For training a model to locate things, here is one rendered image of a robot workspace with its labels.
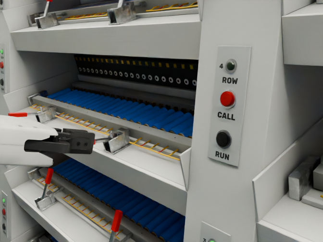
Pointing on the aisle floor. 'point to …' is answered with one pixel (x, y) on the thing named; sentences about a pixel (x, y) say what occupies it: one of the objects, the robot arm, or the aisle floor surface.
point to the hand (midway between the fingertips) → (77, 141)
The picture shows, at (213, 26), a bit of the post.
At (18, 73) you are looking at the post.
